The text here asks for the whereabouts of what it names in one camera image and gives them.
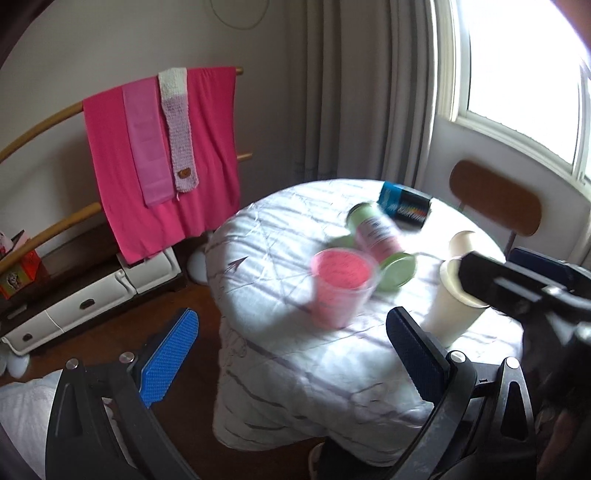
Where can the orange tissue box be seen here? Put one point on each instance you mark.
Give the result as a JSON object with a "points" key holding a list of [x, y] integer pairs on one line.
{"points": [[18, 272]]}

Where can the white drawer cabinet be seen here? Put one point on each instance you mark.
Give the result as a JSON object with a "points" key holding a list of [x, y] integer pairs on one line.
{"points": [[87, 302]]}

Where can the wooden towel rack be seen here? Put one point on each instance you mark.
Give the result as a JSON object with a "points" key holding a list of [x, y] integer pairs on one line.
{"points": [[41, 124]]}

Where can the person's right forearm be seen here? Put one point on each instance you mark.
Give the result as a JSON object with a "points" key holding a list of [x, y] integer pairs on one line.
{"points": [[570, 443]]}

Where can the white floor stand base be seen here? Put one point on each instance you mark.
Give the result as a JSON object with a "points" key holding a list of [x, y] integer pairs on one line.
{"points": [[196, 266]]}

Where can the pink plastic cup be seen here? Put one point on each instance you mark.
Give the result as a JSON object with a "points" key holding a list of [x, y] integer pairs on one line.
{"points": [[341, 288]]}

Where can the knitted lilac and white scarf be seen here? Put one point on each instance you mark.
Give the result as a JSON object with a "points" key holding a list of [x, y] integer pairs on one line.
{"points": [[180, 138]]}

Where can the brown wooden chair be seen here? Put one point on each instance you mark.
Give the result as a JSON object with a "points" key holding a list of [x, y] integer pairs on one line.
{"points": [[496, 194]]}

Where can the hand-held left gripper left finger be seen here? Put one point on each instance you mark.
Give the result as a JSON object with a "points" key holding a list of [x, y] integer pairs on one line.
{"points": [[168, 357]]}

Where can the green-lidded pink canister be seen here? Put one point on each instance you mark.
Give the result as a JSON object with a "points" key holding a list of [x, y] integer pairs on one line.
{"points": [[379, 240]]}

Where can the white paper cup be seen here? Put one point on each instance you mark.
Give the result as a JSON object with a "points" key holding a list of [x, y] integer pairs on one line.
{"points": [[461, 243], [450, 309]]}

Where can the grey curtain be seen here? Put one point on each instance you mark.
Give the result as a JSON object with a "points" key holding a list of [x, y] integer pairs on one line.
{"points": [[364, 92]]}

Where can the white framed window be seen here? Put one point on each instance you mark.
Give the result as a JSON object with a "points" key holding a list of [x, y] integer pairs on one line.
{"points": [[521, 69]]}

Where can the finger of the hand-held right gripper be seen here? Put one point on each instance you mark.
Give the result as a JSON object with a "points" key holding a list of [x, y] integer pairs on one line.
{"points": [[540, 263], [482, 279]]}

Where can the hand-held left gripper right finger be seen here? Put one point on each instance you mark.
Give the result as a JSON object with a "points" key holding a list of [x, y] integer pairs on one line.
{"points": [[415, 353]]}

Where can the light pink cloth strip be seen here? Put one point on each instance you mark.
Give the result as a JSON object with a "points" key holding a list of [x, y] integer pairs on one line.
{"points": [[147, 147]]}

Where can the bright pink towel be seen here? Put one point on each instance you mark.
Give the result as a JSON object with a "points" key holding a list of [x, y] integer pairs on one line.
{"points": [[212, 152]]}

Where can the blue and black box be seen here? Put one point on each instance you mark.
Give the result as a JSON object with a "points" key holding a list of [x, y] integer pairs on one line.
{"points": [[405, 205]]}

